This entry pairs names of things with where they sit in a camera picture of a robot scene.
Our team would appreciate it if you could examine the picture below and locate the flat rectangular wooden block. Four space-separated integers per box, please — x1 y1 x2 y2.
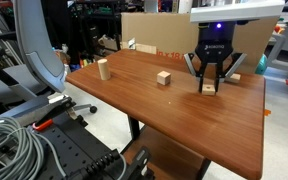
224 73 242 84

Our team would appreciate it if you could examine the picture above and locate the teal ball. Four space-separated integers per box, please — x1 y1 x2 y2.
254 53 269 76

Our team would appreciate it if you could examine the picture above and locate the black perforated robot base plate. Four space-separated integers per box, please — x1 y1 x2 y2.
0 96 152 180

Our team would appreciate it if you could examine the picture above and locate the wooden cylinder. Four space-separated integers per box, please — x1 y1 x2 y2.
97 58 112 81

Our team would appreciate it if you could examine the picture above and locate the black storage shelf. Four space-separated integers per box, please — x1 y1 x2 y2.
67 0 122 68

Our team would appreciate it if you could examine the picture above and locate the small wooden block with hole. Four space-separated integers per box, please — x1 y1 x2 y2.
201 84 217 97

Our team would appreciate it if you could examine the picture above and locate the grey coiled cable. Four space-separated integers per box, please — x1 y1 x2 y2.
0 116 68 180

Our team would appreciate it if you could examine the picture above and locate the dark grey office chair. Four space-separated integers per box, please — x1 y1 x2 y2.
0 0 98 118

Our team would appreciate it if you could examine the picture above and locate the black corrugated cable conduit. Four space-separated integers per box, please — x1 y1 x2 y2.
78 149 122 179

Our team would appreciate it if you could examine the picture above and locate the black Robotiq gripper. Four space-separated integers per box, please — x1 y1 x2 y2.
183 21 248 94

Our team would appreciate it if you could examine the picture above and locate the wooden cube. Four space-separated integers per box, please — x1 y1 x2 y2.
156 70 172 86

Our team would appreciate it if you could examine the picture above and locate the large cardboard box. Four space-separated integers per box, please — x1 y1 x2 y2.
120 12 280 75

